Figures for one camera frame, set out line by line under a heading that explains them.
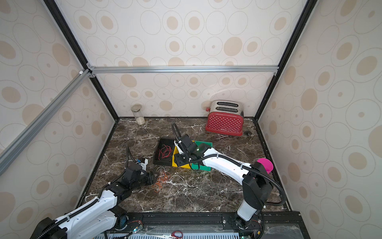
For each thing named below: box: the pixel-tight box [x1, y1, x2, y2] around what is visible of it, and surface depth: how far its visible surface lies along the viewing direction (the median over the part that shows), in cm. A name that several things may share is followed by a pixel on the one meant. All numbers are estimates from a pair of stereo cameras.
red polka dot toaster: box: [205, 100, 244, 136], surface depth 104 cm
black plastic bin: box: [153, 138, 176, 167], surface depth 99 cm
